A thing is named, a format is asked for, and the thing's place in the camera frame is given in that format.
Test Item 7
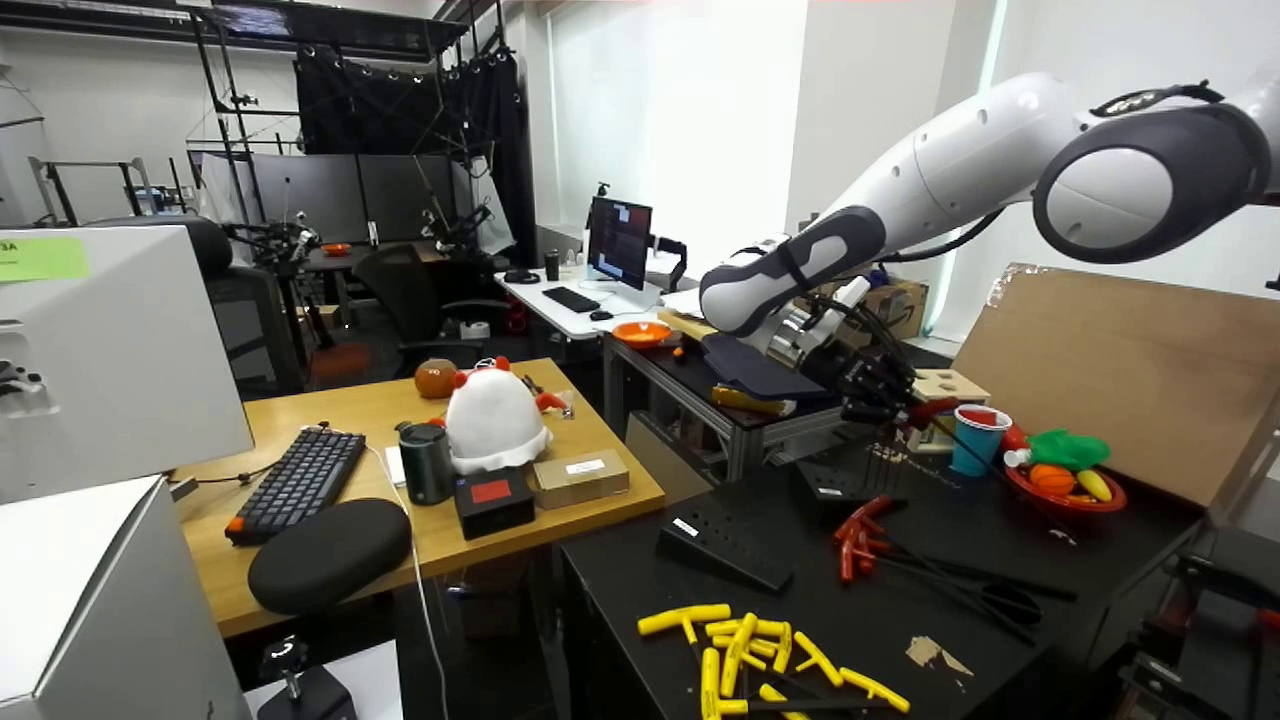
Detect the orange toy fruit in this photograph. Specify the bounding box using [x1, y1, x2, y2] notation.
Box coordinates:
[1025, 460, 1080, 505]

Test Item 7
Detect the black cylinder speaker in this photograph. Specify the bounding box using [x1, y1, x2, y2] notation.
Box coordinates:
[393, 415, 461, 508]

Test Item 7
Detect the green toy vegetable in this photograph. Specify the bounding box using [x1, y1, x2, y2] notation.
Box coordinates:
[1025, 425, 1114, 476]

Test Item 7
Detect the black round cushion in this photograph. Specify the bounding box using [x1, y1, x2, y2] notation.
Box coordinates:
[244, 494, 415, 618]

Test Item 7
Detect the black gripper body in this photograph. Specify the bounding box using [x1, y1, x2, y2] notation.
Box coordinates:
[832, 331, 924, 406]

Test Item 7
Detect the black knobbed stand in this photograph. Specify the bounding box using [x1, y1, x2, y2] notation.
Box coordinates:
[256, 630, 361, 720]

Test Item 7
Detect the green sticky note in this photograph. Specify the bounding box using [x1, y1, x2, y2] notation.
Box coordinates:
[0, 231, 92, 287]

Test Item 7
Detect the orange round object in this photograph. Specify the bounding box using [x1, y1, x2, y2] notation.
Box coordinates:
[406, 351, 469, 405]

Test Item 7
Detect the laptop with dark screen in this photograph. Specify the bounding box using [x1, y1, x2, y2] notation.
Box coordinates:
[582, 192, 658, 292]

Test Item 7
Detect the brown cardboard panel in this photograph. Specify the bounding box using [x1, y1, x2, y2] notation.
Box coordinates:
[947, 259, 1280, 511]

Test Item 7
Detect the black curtain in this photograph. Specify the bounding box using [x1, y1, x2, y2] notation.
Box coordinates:
[290, 43, 538, 259]

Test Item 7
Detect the yellow-brown object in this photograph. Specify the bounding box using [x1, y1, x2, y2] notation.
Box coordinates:
[709, 378, 804, 425]

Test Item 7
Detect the yellow T-handle hex key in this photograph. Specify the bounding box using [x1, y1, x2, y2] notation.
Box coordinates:
[836, 662, 916, 720]
[714, 608, 762, 700]
[695, 642, 730, 720]
[756, 614, 804, 678]
[747, 674, 799, 720]
[787, 629, 853, 692]
[630, 600, 735, 642]

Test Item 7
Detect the white computer monitor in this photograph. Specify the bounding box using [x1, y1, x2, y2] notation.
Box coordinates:
[0, 222, 258, 508]

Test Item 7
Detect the black headphone stand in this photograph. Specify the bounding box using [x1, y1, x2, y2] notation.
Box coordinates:
[648, 231, 692, 301]

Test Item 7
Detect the blue plastic cup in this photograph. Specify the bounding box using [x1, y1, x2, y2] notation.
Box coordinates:
[944, 398, 1016, 484]

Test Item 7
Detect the white dome-shaped object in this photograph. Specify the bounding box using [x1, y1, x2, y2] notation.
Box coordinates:
[441, 365, 557, 478]

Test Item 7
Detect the grey metal frame cart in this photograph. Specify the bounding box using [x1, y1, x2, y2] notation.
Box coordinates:
[599, 331, 886, 489]

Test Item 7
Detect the cardboard box with smile print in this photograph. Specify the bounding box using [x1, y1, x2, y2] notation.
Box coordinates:
[858, 276, 930, 345]

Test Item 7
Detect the small cardboard box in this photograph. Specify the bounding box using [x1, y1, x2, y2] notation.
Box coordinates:
[529, 447, 634, 511]

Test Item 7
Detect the small black keyboard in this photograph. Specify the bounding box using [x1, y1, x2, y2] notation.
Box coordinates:
[538, 284, 609, 321]

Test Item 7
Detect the black hex key stand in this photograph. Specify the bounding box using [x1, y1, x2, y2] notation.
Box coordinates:
[792, 450, 897, 519]
[653, 508, 799, 600]

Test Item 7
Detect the white desk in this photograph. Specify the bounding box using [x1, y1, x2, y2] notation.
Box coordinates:
[490, 259, 705, 390]

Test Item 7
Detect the wooden shape sorter box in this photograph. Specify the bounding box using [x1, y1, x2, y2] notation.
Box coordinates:
[909, 365, 995, 455]

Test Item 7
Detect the red bowl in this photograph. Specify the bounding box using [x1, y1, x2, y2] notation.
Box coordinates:
[1005, 455, 1132, 523]

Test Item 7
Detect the tan tape scrap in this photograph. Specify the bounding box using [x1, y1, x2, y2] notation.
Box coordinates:
[899, 630, 979, 682]

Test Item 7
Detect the black office chair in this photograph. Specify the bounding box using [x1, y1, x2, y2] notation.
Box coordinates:
[181, 217, 311, 398]
[347, 238, 519, 378]

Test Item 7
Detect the wooden desk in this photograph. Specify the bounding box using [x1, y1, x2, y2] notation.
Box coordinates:
[169, 351, 667, 642]

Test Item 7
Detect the black box with red label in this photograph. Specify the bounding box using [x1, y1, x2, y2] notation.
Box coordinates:
[449, 465, 538, 544]

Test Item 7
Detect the yellow toy fruit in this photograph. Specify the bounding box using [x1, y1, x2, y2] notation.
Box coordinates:
[1071, 465, 1119, 508]

